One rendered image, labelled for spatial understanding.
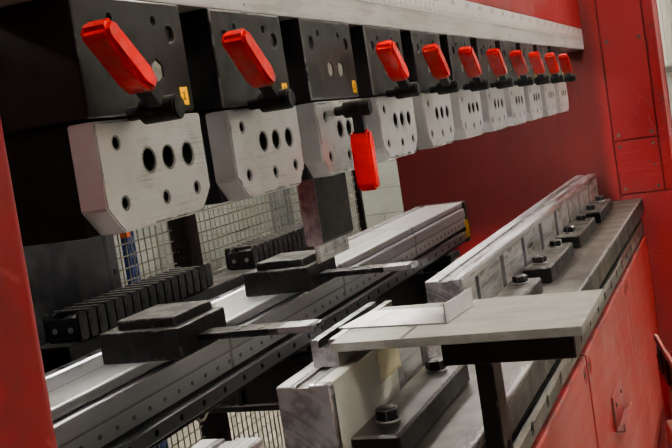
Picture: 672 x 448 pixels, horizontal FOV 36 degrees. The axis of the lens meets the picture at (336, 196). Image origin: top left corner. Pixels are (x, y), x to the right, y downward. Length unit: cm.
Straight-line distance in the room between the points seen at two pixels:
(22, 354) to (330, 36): 88
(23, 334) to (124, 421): 92
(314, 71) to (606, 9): 224
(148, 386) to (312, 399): 26
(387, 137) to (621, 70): 204
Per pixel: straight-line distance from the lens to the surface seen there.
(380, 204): 886
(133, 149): 76
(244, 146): 91
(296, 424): 110
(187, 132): 83
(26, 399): 31
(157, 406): 129
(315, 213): 114
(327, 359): 115
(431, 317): 117
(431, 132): 147
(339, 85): 116
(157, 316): 127
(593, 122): 328
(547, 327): 106
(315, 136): 108
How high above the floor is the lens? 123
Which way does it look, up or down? 4 degrees down
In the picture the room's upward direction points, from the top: 9 degrees counter-clockwise
